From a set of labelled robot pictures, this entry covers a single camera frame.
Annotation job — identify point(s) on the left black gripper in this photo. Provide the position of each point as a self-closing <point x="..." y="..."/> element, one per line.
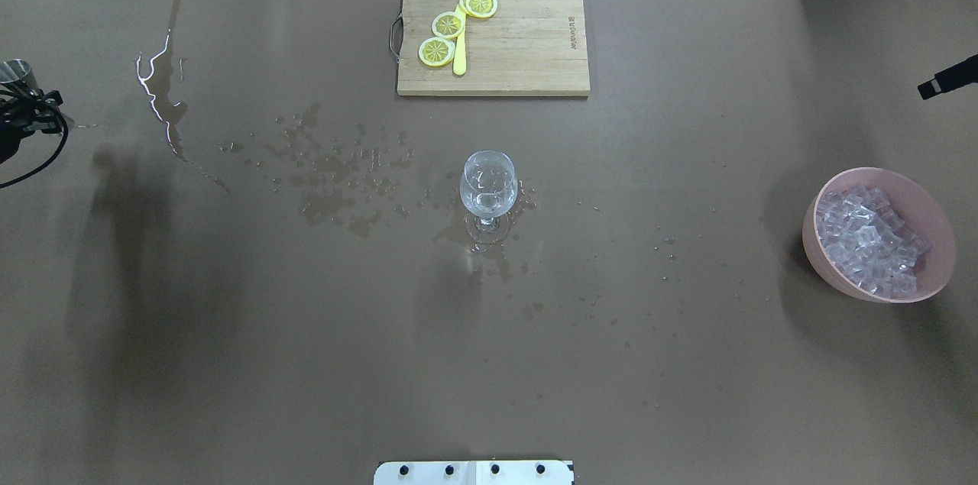
<point x="7" y="143"/>

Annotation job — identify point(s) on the middle lemon slice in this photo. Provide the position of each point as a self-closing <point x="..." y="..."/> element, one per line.
<point x="448" y="25"/>

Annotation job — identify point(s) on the white camera pillar base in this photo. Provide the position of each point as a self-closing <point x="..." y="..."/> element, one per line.
<point x="476" y="472"/>

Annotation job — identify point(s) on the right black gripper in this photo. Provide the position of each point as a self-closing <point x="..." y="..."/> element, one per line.
<point x="950" y="79"/>

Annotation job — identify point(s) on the yellow plastic knife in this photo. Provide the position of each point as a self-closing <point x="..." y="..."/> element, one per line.
<point x="460" y="62"/>

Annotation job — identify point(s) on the pink bowl of ice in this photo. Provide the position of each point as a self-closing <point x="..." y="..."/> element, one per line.
<point x="876" y="235"/>

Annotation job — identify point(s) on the steel jigger cup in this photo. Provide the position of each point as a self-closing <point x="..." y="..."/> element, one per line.
<point x="17" y="74"/>

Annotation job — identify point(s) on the wooden cutting board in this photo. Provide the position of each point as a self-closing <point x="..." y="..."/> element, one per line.
<point x="528" y="48"/>

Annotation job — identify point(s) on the far lemon slice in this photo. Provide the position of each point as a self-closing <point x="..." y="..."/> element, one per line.
<point x="479" y="8"/>

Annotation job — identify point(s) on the clear wine glass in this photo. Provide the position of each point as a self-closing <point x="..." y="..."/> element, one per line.
<point x="488" y="191"/>

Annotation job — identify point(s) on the lemon slice near handle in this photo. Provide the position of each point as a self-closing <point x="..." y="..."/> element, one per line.
<point x="436" y="51"/>

